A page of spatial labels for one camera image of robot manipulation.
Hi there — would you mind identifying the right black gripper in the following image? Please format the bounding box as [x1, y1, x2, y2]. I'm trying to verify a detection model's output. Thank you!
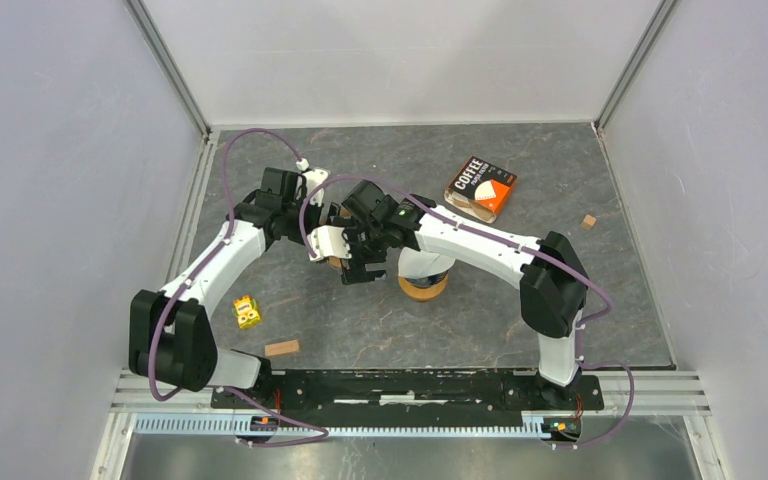
[330, 216, 388, 285]

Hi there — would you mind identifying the orange coffee filter box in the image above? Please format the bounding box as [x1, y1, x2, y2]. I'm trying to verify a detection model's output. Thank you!
[443, 156, 518, 224]

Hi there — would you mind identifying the white paper coffee filter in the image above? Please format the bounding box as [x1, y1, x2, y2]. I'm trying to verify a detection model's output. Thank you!
[398, 247, 456, 280]

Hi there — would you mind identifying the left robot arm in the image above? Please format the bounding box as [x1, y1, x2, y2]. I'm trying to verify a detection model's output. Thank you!
[128, 167, 329, 408]

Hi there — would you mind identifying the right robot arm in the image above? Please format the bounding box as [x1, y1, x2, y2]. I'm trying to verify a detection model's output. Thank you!
[325, 180, 594, 408]

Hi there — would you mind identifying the yellow juice carton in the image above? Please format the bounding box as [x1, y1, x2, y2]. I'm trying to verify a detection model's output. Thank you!
[232, 295, 262, 330]

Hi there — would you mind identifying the small wooden block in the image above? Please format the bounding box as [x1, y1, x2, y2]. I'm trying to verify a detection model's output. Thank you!
[264, 339, 301, 358]

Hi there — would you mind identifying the small wooden cube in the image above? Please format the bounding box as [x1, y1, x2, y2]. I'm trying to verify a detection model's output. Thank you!
[581, 215, 597, 230]

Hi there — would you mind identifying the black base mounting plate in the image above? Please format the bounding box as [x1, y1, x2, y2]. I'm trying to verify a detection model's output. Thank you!
[245, 368, 605, 429]

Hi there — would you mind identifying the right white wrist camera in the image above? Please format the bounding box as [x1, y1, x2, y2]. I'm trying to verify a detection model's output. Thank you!
[307, 225, 352, 262]

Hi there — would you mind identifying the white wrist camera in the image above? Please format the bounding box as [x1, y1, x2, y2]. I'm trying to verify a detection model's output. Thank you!
[301, 168, 330, 207]
[307, 225, 352, 262]

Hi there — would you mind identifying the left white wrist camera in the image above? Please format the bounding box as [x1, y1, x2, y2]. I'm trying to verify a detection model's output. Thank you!
[301, 168, 330, 207]

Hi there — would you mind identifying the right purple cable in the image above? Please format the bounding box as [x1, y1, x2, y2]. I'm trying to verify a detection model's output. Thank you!
[297, 174, 637, 452]

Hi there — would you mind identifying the white slotted cable duct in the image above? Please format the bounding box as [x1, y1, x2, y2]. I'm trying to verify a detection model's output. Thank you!
[134, 412, 577, 441]

